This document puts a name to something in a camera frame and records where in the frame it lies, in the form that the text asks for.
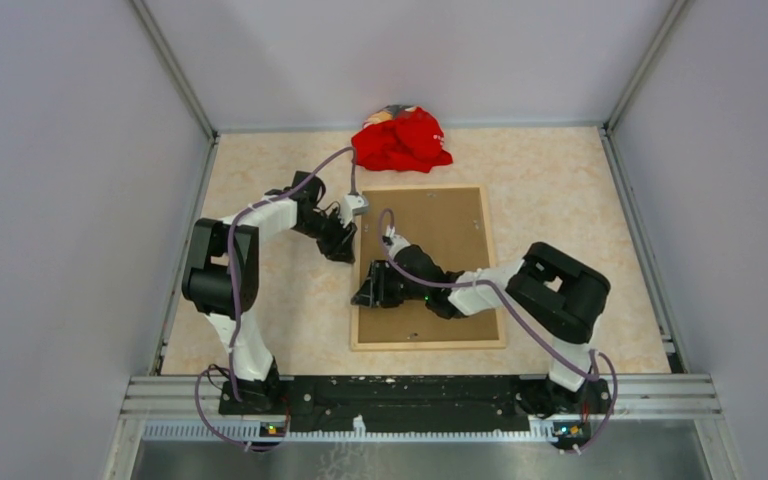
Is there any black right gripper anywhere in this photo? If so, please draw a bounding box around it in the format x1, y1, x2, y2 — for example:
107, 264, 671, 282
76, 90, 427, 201
352, 258, 430, 307

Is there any red crumpled cloth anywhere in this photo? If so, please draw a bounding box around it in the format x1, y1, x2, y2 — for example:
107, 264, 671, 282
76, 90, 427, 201
351, 104, 453, 173

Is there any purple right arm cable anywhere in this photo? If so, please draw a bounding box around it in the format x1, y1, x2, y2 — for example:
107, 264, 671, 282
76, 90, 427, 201
377, 208, 619, 455

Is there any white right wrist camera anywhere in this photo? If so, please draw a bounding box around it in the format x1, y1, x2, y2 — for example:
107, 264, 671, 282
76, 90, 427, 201
381, 226, 412, 259

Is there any brown cardboard backing board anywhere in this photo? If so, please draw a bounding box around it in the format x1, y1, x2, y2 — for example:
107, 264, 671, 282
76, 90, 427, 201
357, 188, 501, 344

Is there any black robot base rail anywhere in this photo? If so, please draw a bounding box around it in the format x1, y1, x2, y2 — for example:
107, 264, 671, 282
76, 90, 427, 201
218, 375, 611, 433

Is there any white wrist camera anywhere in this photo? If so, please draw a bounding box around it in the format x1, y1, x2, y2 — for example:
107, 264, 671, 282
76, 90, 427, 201
381, 226, 412, 259
339, 193, 370, 227

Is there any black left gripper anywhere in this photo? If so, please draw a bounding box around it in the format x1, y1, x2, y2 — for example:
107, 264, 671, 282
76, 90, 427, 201
295, 206, 357, 264

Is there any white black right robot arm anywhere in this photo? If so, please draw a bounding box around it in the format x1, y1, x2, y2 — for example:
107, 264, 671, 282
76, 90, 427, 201
351, 242, 614, 418

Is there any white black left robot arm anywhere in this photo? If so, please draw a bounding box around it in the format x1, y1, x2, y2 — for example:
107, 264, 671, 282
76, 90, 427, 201
181, 171, 369, 414

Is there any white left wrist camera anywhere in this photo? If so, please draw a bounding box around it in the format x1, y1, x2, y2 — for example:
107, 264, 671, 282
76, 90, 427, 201
339, 193, 370, 227

